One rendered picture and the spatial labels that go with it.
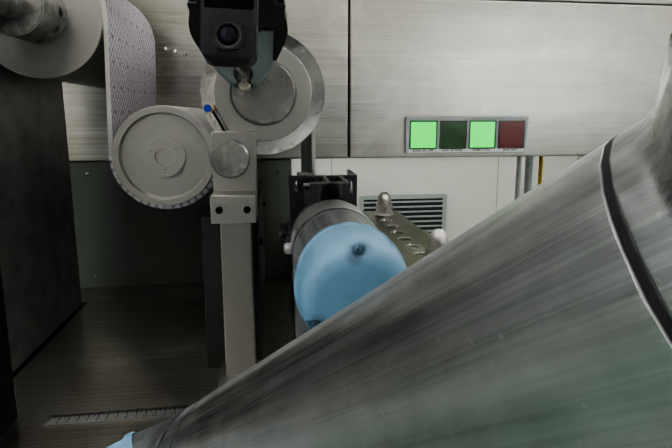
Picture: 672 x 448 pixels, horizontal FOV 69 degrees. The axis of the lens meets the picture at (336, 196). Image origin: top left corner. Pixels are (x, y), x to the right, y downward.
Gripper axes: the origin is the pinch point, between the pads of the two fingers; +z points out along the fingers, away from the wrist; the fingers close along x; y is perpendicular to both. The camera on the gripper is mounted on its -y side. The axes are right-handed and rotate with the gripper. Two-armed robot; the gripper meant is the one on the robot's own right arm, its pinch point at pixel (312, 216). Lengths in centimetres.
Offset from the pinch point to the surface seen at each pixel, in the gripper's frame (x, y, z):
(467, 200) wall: -130, -47, 263
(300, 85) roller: 1.7, 16.7, -3.4
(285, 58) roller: 3.4, 19.8, -3.4
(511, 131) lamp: -42, 10, 29
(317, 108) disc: -0.4, 14.0, -2.8
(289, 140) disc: 3.0, 10.1, -2.8
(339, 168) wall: -39, -23, 263
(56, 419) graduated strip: 28.8, -19.1, -12.0
